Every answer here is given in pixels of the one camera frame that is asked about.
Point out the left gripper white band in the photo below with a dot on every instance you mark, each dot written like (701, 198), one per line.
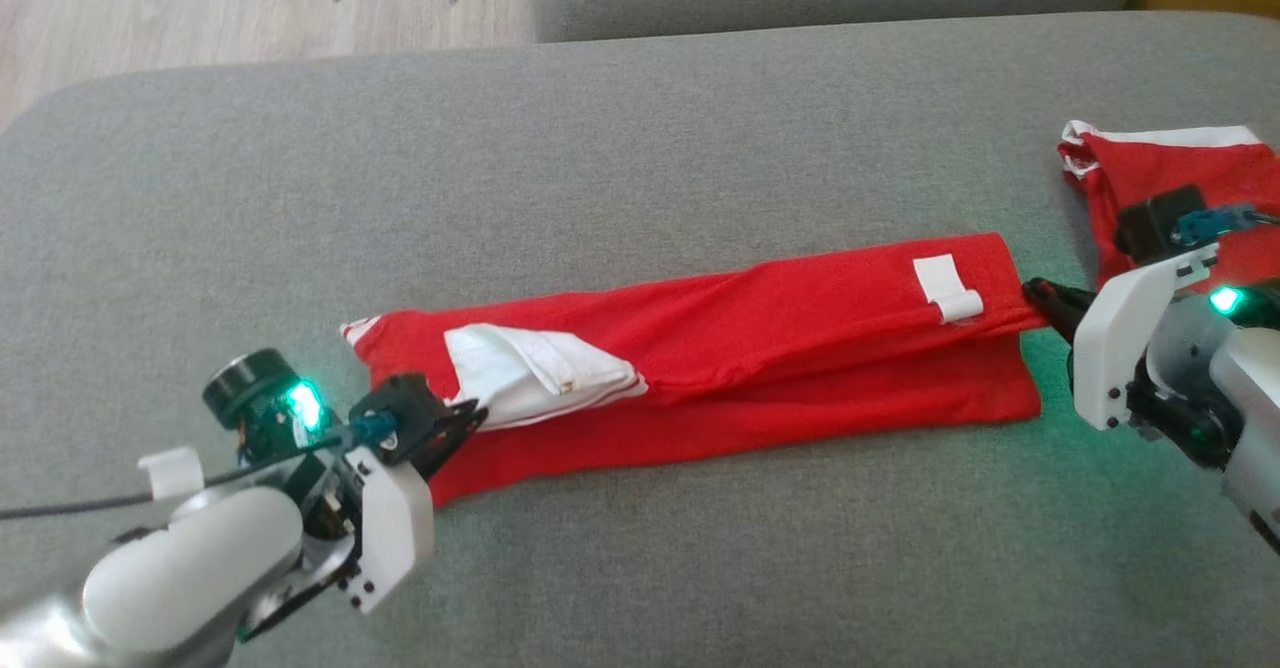
(395, 528)

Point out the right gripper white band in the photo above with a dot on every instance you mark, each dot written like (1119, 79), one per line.
(1120, 338)

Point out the red basketball shorts white trim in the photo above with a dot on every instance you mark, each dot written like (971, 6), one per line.
(1150, 168)

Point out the red Bulls 23 jersey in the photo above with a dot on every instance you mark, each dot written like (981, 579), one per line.
(780, 348)

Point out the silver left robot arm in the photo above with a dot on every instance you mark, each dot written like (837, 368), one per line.
(200, 568)

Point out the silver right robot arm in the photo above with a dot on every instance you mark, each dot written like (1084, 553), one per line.
(1250, 388)

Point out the grey sofa seat cushion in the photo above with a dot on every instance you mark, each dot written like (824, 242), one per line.
(600, 168)

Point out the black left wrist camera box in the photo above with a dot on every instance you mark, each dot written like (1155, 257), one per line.
(400, 403)

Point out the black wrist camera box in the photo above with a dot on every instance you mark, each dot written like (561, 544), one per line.
(400, 403)
(1150, 223)

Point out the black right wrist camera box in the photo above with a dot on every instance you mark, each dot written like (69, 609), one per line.
(1150, 223)

